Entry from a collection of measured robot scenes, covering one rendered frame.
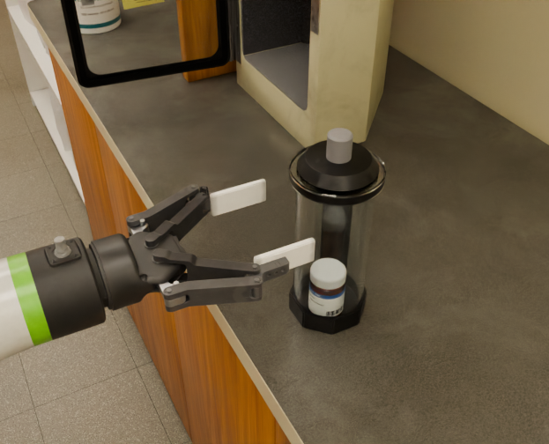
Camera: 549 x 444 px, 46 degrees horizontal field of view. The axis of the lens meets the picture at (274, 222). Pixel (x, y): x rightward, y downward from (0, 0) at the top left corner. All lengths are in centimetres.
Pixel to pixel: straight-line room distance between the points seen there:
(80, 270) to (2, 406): 145
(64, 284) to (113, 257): 5
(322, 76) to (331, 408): 55
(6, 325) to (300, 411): 34
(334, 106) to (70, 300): 63
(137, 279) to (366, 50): 62
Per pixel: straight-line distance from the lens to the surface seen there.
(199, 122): 126
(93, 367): 207
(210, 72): 142
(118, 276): 65
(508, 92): 137
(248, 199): 77
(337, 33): 106
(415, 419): 78
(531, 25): 130
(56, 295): 64
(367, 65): 112
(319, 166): 70
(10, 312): 64
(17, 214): 271
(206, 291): 64
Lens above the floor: 158
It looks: 39 degrees down
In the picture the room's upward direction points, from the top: straight up
